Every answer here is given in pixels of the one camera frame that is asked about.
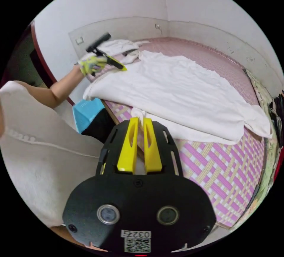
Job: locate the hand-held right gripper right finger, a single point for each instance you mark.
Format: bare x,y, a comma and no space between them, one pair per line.
152,150

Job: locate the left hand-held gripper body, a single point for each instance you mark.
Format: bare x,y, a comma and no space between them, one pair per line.
98,52

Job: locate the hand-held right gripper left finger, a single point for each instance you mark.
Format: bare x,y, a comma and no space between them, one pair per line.
128,148

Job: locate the white long-sleeve shirt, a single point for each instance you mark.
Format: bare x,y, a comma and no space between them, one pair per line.
166,97

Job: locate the person's left forearm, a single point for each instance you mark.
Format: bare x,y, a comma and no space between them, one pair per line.
63,88

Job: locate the person's left hand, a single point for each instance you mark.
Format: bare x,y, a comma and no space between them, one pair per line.
91,65

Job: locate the light blue plastic basket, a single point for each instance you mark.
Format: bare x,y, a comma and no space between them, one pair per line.
85,113

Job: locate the bed with pink woven mat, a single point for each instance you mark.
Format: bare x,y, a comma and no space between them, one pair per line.
221,168

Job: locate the person's body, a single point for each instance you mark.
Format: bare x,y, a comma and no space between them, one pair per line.
44,161

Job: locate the pile of clothes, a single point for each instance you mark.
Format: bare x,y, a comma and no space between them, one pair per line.
277,110

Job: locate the door with dark red frame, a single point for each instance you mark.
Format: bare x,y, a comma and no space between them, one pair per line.
22,66

